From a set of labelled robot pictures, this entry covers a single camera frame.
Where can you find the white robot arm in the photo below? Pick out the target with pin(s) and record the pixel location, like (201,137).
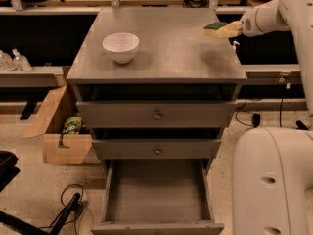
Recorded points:
(273,166)

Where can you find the grey middle drawer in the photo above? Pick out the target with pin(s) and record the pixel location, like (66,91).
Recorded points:
(156,149)

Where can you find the open cardboard box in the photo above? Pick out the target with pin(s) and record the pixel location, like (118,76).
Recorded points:
(48,123)

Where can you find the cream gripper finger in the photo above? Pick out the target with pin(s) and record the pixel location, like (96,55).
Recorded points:
(234,26)
(224,33)

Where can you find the green snack bag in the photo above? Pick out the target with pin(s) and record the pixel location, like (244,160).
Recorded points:
(72,125)

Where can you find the yellow green sponge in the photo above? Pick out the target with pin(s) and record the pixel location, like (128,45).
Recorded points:
(214,29)

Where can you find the grey top drawer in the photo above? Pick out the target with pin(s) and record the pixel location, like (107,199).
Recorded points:
(158,115)

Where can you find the grey open bottom drawer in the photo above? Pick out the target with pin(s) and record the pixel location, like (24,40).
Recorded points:
(157,197)

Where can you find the black chair base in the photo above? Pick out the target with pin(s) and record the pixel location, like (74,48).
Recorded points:
(20,208)

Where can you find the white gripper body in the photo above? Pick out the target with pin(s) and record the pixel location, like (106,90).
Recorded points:
(248,24)

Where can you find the grey wooden drawer cabinet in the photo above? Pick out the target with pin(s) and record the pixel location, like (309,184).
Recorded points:
(175,63)

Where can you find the white ceramic bowl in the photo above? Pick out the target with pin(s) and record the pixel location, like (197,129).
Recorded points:
(121,47)

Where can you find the black stand leg right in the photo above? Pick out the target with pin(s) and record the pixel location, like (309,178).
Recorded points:
(300,125)

